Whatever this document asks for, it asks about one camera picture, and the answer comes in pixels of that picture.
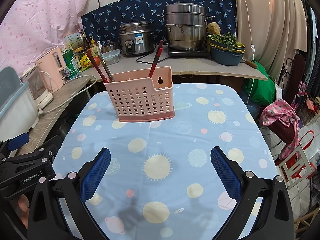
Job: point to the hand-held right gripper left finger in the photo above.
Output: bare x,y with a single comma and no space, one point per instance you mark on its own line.
96,172

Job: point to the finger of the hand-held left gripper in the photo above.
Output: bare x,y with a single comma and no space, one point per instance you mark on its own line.
51,147
18,140

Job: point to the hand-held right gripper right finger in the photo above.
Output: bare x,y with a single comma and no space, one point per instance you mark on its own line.
226,172

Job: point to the pink perforated utensil basket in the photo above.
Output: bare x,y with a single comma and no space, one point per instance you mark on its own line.
140,100

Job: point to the person's left hand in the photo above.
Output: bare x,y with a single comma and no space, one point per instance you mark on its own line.
22,210

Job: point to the white and blue plastic bin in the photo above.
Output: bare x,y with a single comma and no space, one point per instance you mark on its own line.
15,110

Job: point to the white countertop appliance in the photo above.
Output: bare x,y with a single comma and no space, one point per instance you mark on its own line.
37,92

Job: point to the blue planet print tablecloth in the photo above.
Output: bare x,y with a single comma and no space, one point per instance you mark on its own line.
175,135

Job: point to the white and red stool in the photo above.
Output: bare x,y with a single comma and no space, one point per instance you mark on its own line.
295,165

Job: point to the pink electric kettle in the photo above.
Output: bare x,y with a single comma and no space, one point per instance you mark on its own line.
51,70

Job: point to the pink printed cloth bag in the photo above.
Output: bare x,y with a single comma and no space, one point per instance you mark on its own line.
277,110

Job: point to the green plastic bag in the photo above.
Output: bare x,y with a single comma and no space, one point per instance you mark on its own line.
260,87

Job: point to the yellow snack packet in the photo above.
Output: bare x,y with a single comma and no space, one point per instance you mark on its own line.
85,61

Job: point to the dark sauce bottle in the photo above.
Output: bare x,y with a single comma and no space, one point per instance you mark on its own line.
85,45

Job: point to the yellow oil bottle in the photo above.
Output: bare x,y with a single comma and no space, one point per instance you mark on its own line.
95,48

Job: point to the wooden counter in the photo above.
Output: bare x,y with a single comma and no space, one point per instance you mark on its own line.
200,67

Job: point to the white carton box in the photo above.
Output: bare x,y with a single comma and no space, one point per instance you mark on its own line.
72,41

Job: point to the clear food container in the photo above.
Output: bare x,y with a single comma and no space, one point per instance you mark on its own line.
112,58

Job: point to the blue plastic basin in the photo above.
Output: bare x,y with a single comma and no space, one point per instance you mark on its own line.
227,57

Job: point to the small steel lidded pot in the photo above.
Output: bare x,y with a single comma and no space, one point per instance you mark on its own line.
110,47

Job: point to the pink dotted cloth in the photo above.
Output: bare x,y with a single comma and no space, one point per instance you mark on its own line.
37,17

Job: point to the black induction cooktop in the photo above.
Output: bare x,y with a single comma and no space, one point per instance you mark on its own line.
190,53

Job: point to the yellow green basin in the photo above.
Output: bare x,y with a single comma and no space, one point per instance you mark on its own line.
238,47

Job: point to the dark wooden chair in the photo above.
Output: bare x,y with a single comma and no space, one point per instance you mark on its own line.
298,67

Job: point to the green leafy vegetables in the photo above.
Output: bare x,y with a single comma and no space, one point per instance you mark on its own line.
225,39

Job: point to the steel rice cooker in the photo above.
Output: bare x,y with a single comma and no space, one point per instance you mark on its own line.
135,40

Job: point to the brown root vegetable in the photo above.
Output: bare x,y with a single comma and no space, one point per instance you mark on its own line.
214,28

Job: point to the navy leaf print cloth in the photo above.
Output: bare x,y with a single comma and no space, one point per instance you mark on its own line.
112,12

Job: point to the stacked steel steamer pot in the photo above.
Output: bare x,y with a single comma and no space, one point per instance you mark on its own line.
186,25

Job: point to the beige curtain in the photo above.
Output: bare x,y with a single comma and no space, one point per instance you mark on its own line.
275,17

